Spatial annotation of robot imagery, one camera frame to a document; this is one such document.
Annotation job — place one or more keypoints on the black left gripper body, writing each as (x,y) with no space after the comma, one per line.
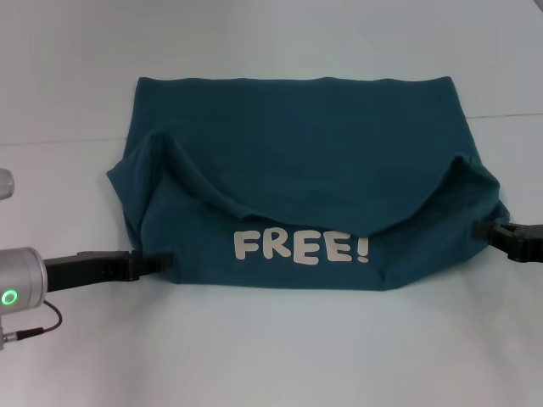
(89,269)

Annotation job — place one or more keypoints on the teal blue shirt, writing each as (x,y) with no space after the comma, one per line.
(305,191)

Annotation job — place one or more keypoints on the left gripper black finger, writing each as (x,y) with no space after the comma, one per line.
(152,263)

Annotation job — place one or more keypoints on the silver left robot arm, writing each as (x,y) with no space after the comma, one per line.
(21,282)

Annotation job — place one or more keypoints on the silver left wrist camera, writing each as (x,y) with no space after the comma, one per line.
(5,184)

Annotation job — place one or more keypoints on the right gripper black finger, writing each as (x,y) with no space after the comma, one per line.
(483,231)

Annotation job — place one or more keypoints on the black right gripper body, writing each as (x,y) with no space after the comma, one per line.
(522,241)

